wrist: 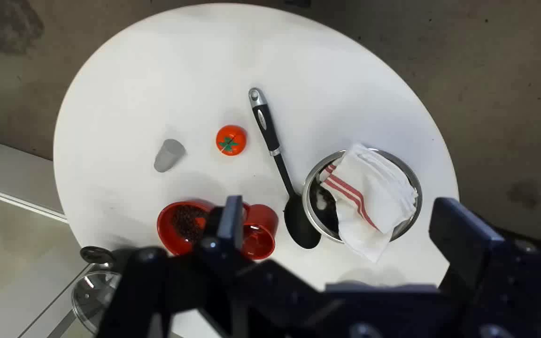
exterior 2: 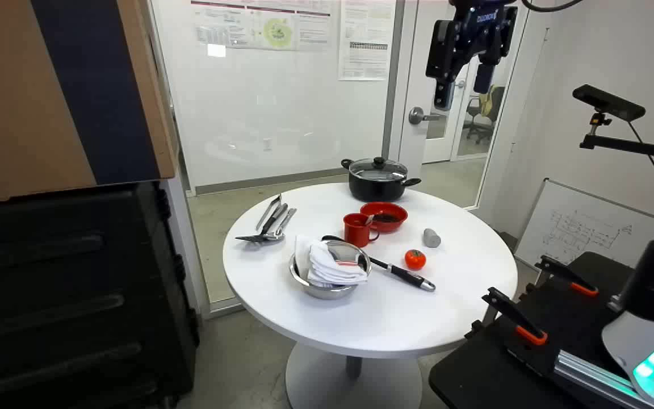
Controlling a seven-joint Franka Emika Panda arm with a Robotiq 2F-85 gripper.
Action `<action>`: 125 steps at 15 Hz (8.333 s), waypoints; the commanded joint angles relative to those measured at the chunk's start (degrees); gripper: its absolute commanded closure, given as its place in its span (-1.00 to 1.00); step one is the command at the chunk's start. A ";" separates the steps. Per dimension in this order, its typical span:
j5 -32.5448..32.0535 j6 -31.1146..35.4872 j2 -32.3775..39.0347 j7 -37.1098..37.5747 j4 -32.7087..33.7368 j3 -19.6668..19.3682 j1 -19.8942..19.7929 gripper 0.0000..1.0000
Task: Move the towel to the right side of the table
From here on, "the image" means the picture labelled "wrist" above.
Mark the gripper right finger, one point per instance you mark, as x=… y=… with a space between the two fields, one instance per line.
x=496 y=281

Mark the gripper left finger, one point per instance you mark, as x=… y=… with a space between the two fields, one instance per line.
x=223 y=281

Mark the white towel with red stripes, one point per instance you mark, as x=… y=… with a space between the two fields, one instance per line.
x=374 y=197

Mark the red cup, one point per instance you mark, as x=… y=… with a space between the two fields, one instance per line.
x=261 y=230

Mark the heap of coffee beans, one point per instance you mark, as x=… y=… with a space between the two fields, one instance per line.
x=187 y=223

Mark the red bowl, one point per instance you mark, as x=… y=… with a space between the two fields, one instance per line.
x=167 y=230

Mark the metal bowl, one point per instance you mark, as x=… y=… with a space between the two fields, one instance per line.
x=315 y=206

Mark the glass lid with black knob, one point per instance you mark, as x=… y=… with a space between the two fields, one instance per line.
x=93 y=291

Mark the grey plastic cup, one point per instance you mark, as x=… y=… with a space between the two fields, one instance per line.
x=169 y=156

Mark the toy tomato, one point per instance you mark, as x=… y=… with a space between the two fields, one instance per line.
x=231 y=140

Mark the black serving spoon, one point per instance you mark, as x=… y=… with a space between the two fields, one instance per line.
x=270 y=136

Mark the white low shelf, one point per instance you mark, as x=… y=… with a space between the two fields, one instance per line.
x=7 y=178

